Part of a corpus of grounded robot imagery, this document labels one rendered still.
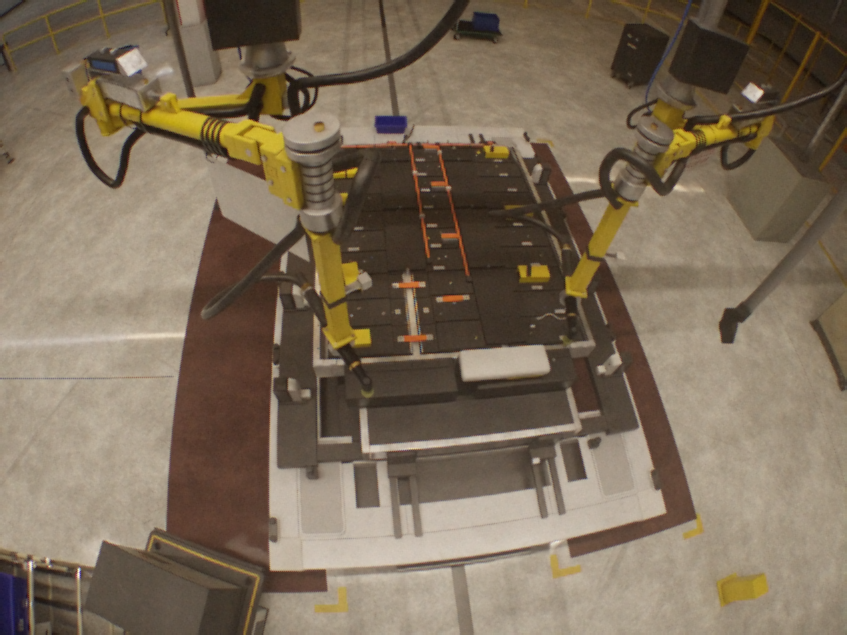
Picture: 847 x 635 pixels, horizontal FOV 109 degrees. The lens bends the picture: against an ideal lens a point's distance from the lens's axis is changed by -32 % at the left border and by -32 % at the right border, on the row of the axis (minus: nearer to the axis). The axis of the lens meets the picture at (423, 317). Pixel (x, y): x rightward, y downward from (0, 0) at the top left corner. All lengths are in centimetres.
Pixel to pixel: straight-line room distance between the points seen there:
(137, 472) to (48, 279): 226
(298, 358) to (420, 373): 60
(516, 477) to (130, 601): 176
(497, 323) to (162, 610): 191
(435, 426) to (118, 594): 156
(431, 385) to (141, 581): 148
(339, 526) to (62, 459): 233
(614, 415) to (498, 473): 60
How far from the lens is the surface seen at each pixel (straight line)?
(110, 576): 216
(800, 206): 567
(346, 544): 181
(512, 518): 187
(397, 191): 249
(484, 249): 224
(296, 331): 210
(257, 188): 109
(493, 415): 180
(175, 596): 199
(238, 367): 311
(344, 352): 137
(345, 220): 83
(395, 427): 174
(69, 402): 369
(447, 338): 191
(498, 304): 204
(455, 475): 193
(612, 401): 215
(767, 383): 431
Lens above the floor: 263
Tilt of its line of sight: 56 degrees down
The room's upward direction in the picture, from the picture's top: 7 degrees clockwise
